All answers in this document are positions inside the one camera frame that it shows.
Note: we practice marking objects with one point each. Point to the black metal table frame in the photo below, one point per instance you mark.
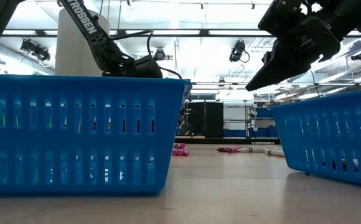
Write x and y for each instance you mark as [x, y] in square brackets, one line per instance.
[230, 141]

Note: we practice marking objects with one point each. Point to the black overhead camera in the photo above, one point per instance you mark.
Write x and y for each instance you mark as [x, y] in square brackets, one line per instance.
[238, 51]

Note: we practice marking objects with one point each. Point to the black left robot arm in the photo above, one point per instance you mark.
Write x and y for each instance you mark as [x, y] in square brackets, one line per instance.
[84, 21]

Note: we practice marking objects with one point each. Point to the metal shelf rack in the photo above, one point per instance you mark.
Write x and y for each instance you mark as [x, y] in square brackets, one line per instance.
[249, 121]

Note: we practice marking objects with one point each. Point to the small black ceiling fixture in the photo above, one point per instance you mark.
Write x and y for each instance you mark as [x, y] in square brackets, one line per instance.
[358, 56]

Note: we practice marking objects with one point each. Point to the blue slotted plastic basket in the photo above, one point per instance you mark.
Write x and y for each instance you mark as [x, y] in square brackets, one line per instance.
[74, 140]
[333, 140]

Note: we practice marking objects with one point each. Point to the white crayon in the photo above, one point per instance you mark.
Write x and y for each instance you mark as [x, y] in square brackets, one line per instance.
[252, 149]
[275, 152]

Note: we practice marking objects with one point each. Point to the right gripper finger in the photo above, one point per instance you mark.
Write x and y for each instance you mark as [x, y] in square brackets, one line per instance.
[280, 77]
[280, 59]

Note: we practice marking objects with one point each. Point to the black cabinet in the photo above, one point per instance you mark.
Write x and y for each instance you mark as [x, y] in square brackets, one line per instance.
[205, 119]

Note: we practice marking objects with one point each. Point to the round black ceiling fixture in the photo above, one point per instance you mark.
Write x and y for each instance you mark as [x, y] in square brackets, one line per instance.
[159, 54]

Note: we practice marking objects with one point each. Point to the white cylindrical lamp shade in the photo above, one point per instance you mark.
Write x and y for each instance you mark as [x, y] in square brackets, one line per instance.
[71, 46]

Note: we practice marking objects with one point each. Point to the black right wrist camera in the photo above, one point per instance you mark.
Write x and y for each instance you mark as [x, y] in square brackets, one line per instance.
[280, 15]

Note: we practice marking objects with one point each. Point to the blue storage bin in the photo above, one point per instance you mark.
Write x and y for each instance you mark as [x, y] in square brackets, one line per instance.
[264, 132]
[264, 112]
[235, 133]

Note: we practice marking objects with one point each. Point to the black overhead frame beam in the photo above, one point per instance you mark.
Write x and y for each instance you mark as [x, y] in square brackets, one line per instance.
[203, 32]

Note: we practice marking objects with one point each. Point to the black track light cluster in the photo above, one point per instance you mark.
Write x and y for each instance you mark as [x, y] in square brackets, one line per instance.
[35, 49]

